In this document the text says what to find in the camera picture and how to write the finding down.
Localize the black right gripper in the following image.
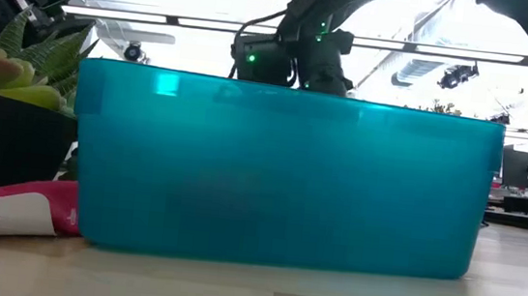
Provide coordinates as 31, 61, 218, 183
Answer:
293, 24, 360, 99

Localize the blue plastic tupperware tub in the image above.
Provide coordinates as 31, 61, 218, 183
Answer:
59, 55, 511, 288

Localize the overhead light bar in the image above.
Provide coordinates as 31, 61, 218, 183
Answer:
60, 3, 528, 68

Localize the black hanging ceiling device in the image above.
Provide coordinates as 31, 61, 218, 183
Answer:
436, 59, 481, 94

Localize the dark office desk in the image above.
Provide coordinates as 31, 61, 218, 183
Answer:
482, 191, 528, 233

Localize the red cloth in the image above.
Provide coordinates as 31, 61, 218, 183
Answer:
0, 173, 87, 239

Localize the succulent plant in black pot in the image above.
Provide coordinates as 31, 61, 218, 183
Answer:
0, 0, 103, 198

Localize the white handwritten paper label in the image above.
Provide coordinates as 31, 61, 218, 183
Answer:
0, 189, 61, 248

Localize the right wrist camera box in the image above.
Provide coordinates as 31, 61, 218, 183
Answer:
227, 30, 301, 88

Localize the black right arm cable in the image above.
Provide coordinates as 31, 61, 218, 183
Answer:
228, 4, 289, 85

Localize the black round ceiling camera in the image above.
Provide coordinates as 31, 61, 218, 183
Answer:
122, 41, 144, 63

